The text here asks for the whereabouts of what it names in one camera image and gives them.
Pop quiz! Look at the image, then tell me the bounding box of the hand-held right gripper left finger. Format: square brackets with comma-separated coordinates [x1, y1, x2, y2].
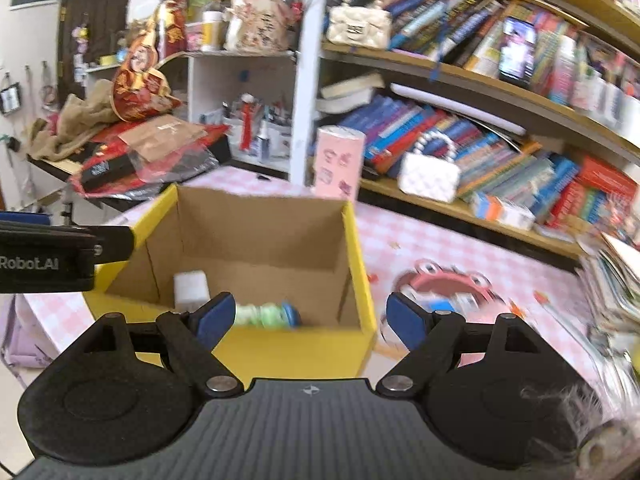
[82, 292, 246, 398]

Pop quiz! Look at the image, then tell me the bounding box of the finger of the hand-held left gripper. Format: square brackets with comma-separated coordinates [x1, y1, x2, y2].
[0, 212, 136, 264]

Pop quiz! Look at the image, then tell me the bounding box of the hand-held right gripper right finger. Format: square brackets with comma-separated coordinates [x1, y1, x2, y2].
[375, 292, 548, 398]

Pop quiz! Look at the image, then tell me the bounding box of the yellow cardboard box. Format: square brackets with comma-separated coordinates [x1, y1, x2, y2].
[82, 183, 378, 386]

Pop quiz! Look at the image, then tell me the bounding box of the white rectangular block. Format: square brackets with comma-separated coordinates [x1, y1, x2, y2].
[173, 270, 211, 311]

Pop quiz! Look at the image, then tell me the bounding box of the green white toy bottle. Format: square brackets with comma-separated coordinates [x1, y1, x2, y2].
[234, 301, 302, 331]

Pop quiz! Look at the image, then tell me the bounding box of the small white box red label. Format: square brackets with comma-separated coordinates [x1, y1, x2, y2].
[452, 292, 482, 315]

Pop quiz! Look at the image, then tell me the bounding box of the long black box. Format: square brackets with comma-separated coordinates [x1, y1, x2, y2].
[80, 152, 139, 194]

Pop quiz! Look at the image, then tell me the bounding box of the brown cloth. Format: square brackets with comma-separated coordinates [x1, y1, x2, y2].
[26, 79, 123, 162]

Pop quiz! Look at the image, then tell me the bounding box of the clear plastic bag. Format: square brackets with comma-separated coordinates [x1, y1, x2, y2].
[127, 139, 221, 184]

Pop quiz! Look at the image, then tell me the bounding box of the brown paper bag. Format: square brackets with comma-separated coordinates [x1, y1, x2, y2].
[120, 114, 209, 162]

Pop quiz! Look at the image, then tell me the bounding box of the small orange white box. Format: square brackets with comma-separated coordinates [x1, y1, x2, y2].
[470, 192, 536, 231]

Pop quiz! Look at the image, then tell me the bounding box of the large red gold paper figure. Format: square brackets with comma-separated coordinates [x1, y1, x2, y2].
[111, 34, 184, 122]

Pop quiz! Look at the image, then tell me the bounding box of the pink sticker box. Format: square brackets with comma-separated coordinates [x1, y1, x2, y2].
[312, 125, 367, 204]

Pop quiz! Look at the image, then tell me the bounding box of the row of blue red books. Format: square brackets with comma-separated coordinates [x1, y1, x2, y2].
[345, 97, 640, 243]

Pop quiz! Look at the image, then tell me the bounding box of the white spray bottle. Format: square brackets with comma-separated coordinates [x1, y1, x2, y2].
[257, 120, 274, 162]

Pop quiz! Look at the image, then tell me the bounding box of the red tassel ornament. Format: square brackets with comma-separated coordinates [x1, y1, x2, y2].
[238, 92, 256, 152]

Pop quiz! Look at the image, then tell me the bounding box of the white pen holder with pens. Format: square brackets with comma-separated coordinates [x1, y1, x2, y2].
[222, 100, 294, 162]

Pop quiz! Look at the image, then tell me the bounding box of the stack of magazines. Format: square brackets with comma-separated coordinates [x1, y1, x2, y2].
[574, 232, 640, 388]

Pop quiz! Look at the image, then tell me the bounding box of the white foam tube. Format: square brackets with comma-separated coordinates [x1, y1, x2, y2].
[390, 82, 529, 137]

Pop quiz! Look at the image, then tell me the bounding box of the grey fluffy trim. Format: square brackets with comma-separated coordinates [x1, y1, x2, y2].
[520, 384, 640, 480]

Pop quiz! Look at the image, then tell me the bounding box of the dark wooden door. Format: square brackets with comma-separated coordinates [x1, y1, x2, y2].
[59, 0, 137, 97]

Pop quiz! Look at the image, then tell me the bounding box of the thick white-paged book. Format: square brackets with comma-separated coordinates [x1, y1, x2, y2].
[320, 73, 386, 101]
[315, 94, 375, 114]

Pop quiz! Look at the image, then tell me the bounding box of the small red gold paper figure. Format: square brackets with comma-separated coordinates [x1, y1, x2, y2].
[149, 0, 189, 62]

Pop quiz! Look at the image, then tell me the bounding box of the white cubby shelf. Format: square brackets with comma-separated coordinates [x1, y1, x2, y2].
[186, 0, 326, 187]

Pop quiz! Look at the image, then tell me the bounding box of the white jar yellow label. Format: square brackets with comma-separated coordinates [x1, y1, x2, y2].
[199, 10, 225, 52]

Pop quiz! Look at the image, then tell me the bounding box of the wooden bookshelf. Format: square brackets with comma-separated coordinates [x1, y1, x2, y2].
[320, 0, 640, 262]

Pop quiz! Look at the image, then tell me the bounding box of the cream floral fabric bag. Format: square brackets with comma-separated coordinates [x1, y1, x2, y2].
[223, 0, 293, 54]

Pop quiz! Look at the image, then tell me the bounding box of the smartphone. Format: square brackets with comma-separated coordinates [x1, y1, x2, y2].
[498, 16, 539, 85]

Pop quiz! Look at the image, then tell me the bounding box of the row of colourful books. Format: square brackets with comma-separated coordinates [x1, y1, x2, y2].
[385, 0, 640, 133]

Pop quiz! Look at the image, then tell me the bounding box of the white quilted pearl-handle handbag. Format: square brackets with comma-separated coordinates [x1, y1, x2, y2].
[397, 129, 462, 204]

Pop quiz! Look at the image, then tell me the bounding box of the small hanging wall bag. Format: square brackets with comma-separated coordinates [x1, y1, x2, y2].
[0, 72, 22, 115]

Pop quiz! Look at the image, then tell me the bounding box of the cream quilted pearl-handle handbag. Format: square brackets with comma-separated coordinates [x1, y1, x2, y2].
[326, 0, 393, 51]

